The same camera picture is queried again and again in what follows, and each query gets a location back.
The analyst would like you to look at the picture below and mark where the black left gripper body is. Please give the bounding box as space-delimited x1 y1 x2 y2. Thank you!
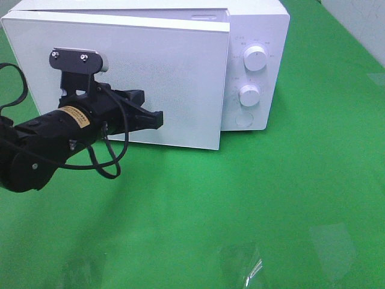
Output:
59 72 133 135

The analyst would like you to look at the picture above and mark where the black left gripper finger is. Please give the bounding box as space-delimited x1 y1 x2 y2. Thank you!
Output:
132 107 164 130
112 89 145 109

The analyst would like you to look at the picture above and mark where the round microwave door button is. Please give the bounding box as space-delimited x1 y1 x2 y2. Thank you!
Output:
235 113 253 128

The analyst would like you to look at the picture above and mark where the white microwave knob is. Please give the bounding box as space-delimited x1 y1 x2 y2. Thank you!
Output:
239 85 260 107
243 44 268 72

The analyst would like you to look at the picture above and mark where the white microwave door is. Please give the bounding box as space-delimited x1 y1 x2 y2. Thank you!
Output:
1 7 230 149

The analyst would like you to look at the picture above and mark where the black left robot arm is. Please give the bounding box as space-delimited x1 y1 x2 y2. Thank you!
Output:
1 72 163 193

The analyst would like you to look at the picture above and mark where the white microwave oven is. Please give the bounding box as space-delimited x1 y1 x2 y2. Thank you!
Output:
11 1 290 133

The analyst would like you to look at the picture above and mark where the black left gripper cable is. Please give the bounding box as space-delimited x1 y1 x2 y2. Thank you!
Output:
0 62 131 179

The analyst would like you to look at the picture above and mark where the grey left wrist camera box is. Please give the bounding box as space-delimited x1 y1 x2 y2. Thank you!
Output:
49 48 109 75

